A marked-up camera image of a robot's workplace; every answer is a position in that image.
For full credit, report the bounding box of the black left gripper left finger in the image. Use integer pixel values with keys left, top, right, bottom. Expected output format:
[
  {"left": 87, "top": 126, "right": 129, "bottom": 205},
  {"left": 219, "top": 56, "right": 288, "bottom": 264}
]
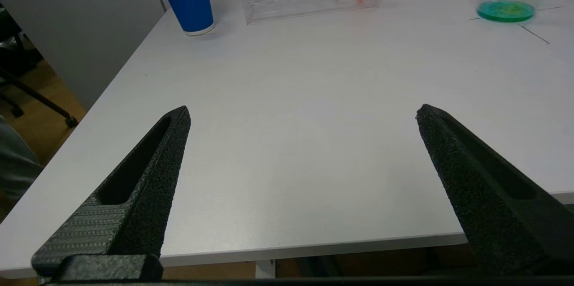
[{"left": 31, "top": 106, "right": 192, "bottom": 277}]

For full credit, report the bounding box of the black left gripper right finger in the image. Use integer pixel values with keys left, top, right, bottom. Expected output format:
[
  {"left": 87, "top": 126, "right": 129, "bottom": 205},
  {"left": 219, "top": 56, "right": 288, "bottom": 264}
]
[{"left": 416, "top": 104, "right": 574, "bottom": 277}]

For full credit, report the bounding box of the seated person in grey trousers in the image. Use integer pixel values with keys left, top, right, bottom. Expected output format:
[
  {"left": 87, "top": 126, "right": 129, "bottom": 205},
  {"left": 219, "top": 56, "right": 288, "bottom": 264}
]
[{"left": 0, "top": 116, "right": 44, "bottom": 208}]

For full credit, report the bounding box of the white table leg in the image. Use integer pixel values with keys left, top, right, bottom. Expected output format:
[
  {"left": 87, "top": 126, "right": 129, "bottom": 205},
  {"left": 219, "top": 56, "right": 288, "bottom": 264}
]
[{"left": 255, "top": 260, "right": 277, "bottom": 278}]

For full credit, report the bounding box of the black chair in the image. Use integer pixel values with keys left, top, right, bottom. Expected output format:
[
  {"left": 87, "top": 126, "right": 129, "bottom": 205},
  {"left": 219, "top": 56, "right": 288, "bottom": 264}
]
[{"left": 0, "top": 4, "right": 79, "bottom": 129}]

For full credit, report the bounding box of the blue white paper cup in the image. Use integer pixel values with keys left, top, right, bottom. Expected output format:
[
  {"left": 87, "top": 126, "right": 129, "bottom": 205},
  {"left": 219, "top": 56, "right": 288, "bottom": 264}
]
[{"left": 159, "top": 0, "right": 216, "bottom": 37}]

